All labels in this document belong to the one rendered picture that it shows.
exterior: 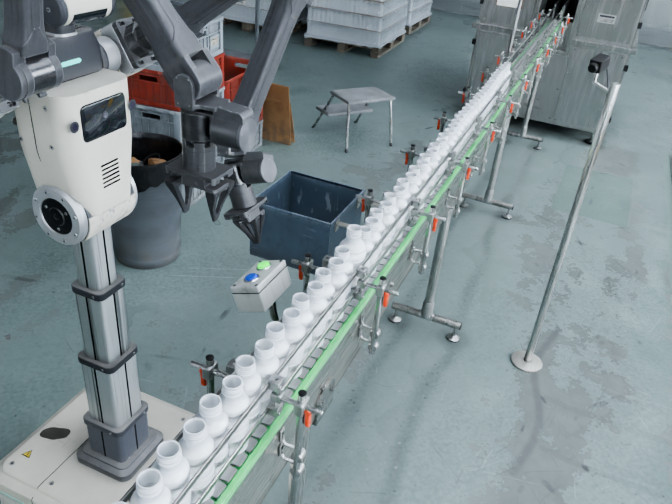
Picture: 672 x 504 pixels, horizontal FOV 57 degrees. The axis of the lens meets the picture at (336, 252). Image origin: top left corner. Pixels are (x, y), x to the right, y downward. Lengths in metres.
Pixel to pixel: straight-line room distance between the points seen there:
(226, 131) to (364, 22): 7.10
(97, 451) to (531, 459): 1.65
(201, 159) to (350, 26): 7.13
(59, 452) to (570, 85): 5.09
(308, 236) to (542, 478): 1.34
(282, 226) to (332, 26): 6.23
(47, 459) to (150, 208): 1.50
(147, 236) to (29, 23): 2.28
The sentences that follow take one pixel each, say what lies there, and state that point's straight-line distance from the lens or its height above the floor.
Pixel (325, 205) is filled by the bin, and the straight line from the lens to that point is 2.43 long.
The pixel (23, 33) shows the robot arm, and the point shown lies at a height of 1.67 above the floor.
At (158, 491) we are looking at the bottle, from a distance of 1.03.
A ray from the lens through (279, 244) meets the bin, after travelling 2.22.
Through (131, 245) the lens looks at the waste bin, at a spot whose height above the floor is 0.16.
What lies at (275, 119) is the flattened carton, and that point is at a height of 0.20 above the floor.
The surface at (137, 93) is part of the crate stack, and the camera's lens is 3.99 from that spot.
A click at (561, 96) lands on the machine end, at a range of 6.14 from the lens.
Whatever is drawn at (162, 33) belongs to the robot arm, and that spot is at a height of 1.71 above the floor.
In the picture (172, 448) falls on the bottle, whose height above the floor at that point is 1.15.
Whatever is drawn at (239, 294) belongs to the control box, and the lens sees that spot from 1.49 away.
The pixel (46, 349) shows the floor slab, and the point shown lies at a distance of 3.14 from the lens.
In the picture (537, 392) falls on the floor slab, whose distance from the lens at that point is 3.07.
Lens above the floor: 1.96
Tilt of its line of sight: 31 degrees down
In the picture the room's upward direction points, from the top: 6 degrees clockwise
